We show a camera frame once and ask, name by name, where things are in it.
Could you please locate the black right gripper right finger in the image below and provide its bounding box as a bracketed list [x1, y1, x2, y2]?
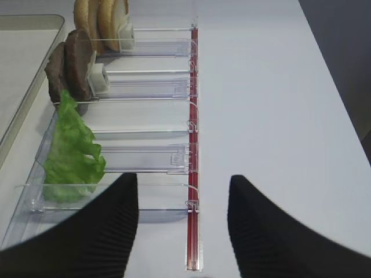
[227, 175, 370, 277]

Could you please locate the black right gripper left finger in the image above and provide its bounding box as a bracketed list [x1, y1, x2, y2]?
[1, 173, 139, 277]

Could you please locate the green lettuce leaf in rack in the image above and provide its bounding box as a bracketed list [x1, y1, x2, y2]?
[42, 90, 106, 203]

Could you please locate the rear brown meat patty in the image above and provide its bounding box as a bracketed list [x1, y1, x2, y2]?
[64, 28, 93, 102]

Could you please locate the brown meat patty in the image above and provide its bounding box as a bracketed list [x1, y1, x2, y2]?
[45, 42, 68, 106]
[64, 28, 93, 102]

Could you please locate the front brown meat patty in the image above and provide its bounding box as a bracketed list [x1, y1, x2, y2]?
[45, 42, 68, 106]

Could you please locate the clear right acrylic rack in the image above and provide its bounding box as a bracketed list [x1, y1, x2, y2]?
[1, 25, 194, 248]

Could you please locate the white paper tray liner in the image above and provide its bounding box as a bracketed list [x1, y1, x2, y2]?
[0, 30, 57, 135]

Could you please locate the cream metal serving tray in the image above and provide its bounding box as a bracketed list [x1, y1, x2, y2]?
[1, 14, 66, 162]

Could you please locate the rear tan bun half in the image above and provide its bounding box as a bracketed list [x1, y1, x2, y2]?
[97, 0, 129, 51]

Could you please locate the tan bun half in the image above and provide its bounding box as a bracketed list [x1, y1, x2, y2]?
[73, 0, 104, 54]
[97, 0, 129, 51]

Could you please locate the front tan bun half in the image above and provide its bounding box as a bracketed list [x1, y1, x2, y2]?
[73, 0, 104, 54]

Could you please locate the red rail strip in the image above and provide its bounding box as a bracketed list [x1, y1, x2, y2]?
[186, 26, 201, 272]

